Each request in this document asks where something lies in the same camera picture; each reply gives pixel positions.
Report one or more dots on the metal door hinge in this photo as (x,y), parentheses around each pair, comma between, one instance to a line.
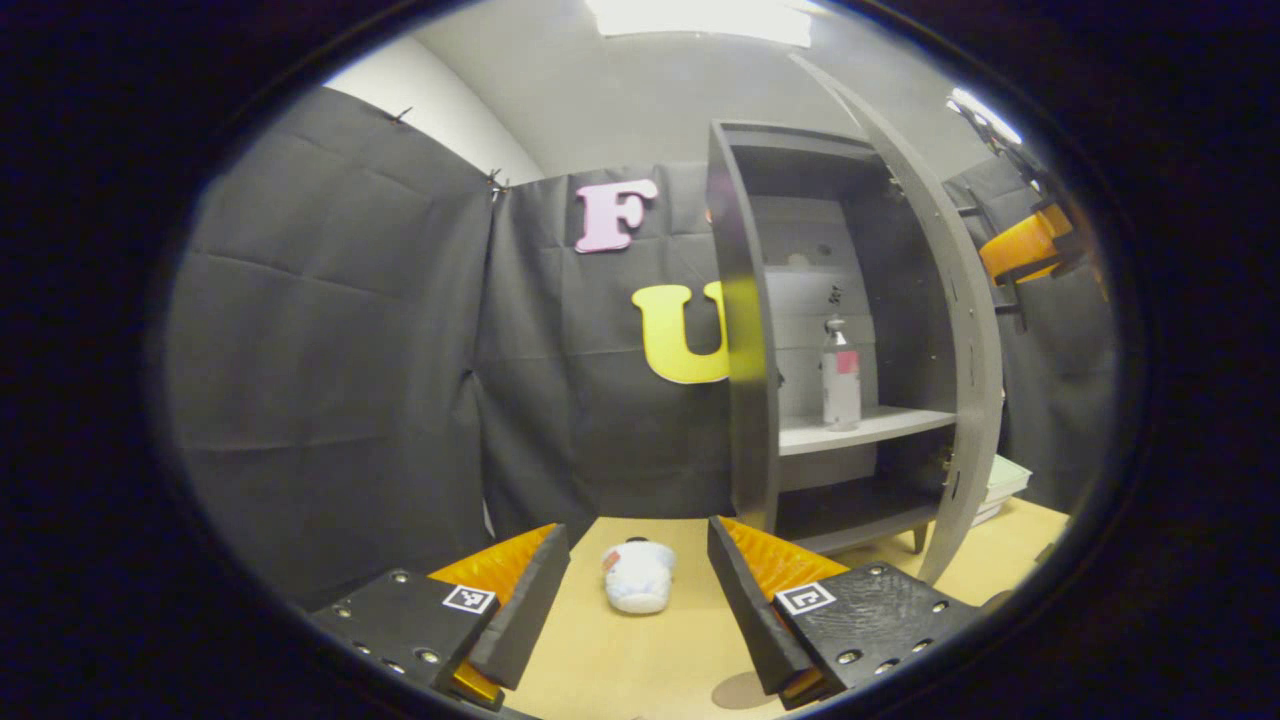
(945,460)
(892,186)

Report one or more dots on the clear bottle with pink label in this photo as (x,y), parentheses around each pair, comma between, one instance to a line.
(841,390)

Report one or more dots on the grey cabinet door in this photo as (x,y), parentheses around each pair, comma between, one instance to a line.
(978,350)

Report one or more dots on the metal cloth clip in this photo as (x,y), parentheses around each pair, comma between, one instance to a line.
(402,114)
(495,183)

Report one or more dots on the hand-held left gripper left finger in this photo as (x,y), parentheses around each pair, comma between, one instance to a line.
(525,610)

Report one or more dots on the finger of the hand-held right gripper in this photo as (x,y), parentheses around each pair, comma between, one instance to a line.
(1020,247)

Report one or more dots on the black backdrop cloth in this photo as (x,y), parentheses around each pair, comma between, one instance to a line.
(330,350)

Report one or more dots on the small ceiling light panel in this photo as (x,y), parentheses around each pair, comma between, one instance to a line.
(985,115)

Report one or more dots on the large ceiling light panel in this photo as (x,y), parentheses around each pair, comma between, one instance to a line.
(700,20)

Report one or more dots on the dark grey cabinet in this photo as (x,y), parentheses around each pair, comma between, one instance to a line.
(750,400)

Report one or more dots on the white plush toy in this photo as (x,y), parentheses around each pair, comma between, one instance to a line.
(640,580)

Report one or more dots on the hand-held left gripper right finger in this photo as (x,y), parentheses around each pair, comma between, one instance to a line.
(745,610)

